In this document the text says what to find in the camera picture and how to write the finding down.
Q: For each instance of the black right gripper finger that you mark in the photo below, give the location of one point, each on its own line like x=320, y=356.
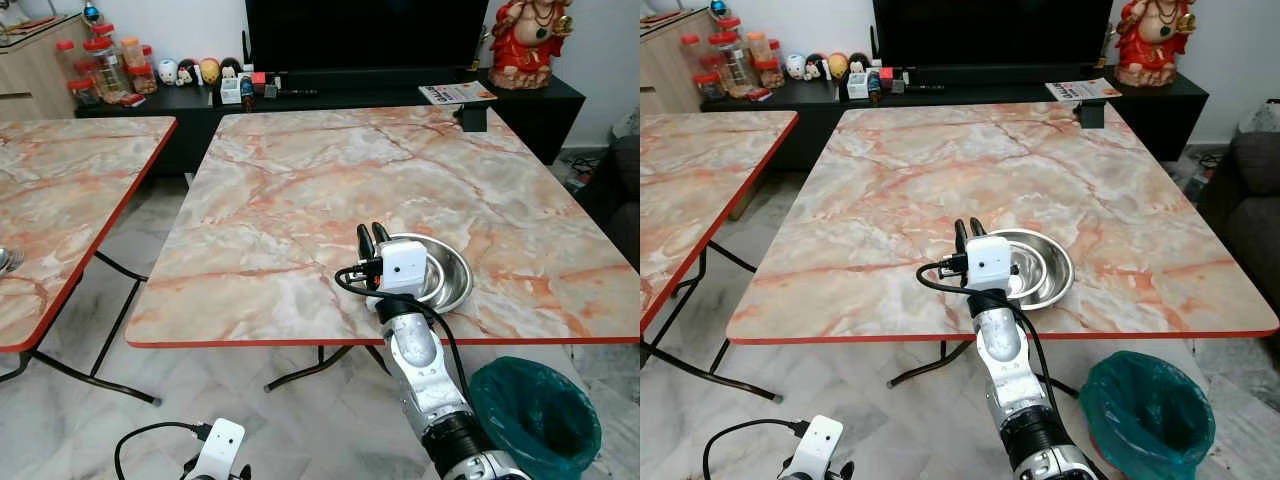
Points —
x=364, y=240
x=961, y=234
x=976, y=228
x=381, y=233

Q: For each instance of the large steel bowl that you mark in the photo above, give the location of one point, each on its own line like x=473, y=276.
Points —
x=1048, y=270
x=452, y=275

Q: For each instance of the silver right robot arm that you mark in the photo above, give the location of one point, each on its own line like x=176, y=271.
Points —
x=415, y=370
x=1005, y=350

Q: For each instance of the marble pattern folding table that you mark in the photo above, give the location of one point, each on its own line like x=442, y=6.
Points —
x=1000, y=180
x=350, y=190
x=50, y=200
x=690, y=180

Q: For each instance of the black television console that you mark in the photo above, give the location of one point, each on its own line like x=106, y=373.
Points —
x=380, y=95
x=1160, y=110

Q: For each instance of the black table clamp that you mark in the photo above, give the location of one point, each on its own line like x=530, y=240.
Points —
x=1091, y=113
x=473, y=118

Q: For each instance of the black remote control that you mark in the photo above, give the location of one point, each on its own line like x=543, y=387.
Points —
x=298, y=92
x=925, y=88

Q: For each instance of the orange white printed flyer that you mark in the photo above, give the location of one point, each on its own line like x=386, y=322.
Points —
x=1082, y=90
x=455, y=94

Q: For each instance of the small white box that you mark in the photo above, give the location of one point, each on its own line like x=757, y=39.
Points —
x=858, y=87
x=231, y=92

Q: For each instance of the black flat television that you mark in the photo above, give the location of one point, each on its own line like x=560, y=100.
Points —
x=990, y=32
x=365, y=35

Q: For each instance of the black cartoon figurine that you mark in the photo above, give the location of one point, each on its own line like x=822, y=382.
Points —
x=231, y=68
x=859, y=63

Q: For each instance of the floor power strip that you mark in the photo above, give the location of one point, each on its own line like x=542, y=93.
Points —
x=1200, y=172
x=580, y=172

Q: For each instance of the yellow cartoon figurine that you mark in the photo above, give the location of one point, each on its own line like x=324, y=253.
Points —
x=209, y=70
x=837, y=65

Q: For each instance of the bin with green bag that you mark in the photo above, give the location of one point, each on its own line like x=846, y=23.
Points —
x=535, y=420
x=1145, y=415

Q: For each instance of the white cartoon figurine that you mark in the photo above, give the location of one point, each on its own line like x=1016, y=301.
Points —
x=167, y=72
x=795, y=67

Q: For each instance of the dark grey sofa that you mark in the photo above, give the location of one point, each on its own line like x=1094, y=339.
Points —
x=1245, y=200
x=615, y=200

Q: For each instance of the red laughing Buddha statue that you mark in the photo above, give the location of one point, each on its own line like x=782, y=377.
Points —
x=1155, y=42
x=530, y=45

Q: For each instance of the flat red packet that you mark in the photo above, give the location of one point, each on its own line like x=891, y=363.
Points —
x=758, y=94
x=132, y=99

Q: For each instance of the red-lid jar of nuts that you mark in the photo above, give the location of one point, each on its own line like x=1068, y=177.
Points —
x=142, y=80
x=769, y=74

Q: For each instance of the orange-lid snack jar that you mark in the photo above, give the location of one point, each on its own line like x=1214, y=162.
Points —
x=758, y=47
x=132, y=52

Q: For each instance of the large clear red-lid jar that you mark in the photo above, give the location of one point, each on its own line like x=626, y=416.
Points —
x=107, y=70
x=733, y=65

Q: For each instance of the small squat red-lid jar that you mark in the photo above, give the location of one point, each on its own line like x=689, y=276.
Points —
x=82, y=94
x=706, y=88

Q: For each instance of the white lace cloth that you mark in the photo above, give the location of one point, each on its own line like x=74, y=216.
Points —
x=1262, y=118

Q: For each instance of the slim red-lid jar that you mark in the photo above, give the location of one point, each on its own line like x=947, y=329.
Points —
x=690, y=54
x=67, y=58

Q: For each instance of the light wooden cabinet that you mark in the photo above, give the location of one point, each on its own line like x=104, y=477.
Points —
x=665, y=65
x=35, y=70

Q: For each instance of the blue ball ornament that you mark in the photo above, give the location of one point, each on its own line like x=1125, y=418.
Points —
x=718, y=10
x=91, y=14

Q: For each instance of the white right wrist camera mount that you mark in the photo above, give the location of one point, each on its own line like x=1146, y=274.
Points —
x=990, y=262
x=405, y=265

